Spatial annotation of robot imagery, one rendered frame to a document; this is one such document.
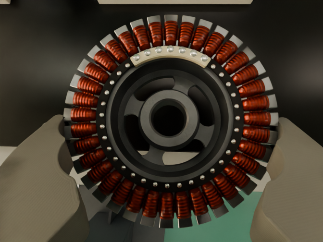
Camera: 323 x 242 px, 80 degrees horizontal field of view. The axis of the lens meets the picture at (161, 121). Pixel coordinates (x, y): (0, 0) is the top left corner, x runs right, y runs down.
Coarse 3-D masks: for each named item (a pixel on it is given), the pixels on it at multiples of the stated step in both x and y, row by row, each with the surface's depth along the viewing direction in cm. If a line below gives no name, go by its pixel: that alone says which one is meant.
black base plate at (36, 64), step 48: (48, 0) 20; (96, 0) 20; (288, 0) 19; (0, 48) 20; (48, 48) 19; (240, 48) 19; (288, 48) 18; (0, 96) 19; (48, 96) 19; (144, 96) 19; (192, 96) 19; (288, 96) 18; (0, 144) 19; (144, 144) 18; (192, 144) 18
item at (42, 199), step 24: (24, 144) 8; (48, 144) 8; (0, 168) 7; (24, 168) 7; (48, 168) 7; (0, 192) 6; (24, 192) 6; (48, 192) 6; (72, 192) 6; (0, 216) 6; (24, 216) 6; (48, 216) 6; (72, 216) 6; (0, 240) 5; (24, 240) 5; (48, 240) 5; (72, 240) 6
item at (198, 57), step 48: (96, 48) 11; (144, 48) 10; (192, 48) 10; (96, 96) 10; (240, 96) 10; (96, 144) 10; (240, 144) 10; (96, 192) 10; (144, 192) 10; (192, 192) 9
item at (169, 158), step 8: (0, 152) 21; (8, 152) 21; (144, 152) 21; (168, 152) 20; (176, 152) 20; (184, 152) 20; (0, 160) 21; (168, 160) 20; (176, 160) 20; (184, 160) 20; (256, 160) 20; (72, 168) 21; (72, 176) 21; (80, 176) 21; (248, 176) 20; (264, 176) 20; (80, 184) 21; (96, 184) 21; (264, 184) 20
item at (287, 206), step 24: (288, 120) 10; (288, 144) 8; (312, 144) 8; (288, 168) 7; (312, 168) 7; (264, 192) 6; (288, 192) 6; (312, 192) 6; (264, 216) 6; (288, 216) 6; (312, 216) 6; (264, 240) 6; (288, 240) 5; (312, 240) 5
